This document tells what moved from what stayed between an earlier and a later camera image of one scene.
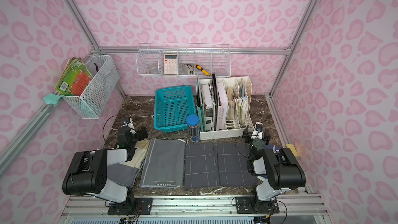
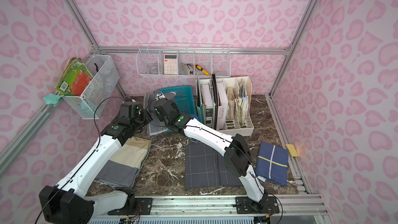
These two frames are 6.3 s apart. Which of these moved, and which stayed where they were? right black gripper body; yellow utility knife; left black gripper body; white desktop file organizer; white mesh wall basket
Moved: right black gripper body; left black gripper body
Stayed: white desktop file organizer; white mesh wall basket; yellow utility knife
